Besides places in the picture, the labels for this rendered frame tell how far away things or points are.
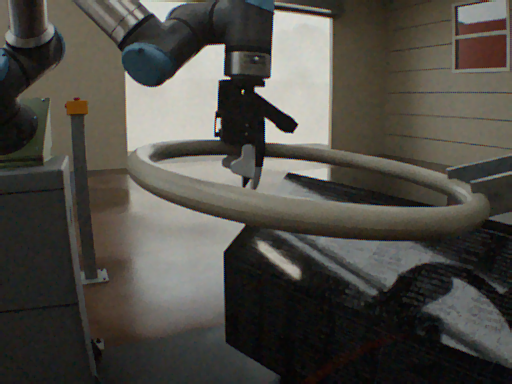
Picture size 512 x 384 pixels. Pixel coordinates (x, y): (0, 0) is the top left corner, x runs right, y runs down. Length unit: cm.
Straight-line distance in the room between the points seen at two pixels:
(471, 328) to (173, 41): 71
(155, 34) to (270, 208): 46
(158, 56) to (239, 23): 16
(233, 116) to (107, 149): 664
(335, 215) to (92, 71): 707
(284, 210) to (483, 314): 50
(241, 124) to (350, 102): 852
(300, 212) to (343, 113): 878
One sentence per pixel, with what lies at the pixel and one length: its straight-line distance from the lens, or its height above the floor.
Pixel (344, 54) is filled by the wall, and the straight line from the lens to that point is 918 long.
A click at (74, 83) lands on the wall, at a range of 729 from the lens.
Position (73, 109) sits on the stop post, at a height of 103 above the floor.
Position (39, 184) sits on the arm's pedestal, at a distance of 119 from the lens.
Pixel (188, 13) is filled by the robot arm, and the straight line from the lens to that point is 78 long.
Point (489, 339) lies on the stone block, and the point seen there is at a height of 65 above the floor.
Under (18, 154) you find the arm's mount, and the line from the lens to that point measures 130.
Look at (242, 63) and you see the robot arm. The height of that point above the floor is 108.
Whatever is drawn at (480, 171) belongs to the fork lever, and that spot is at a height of 92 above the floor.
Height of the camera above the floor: 100
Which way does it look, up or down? 12 degrees down
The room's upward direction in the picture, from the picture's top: straight up
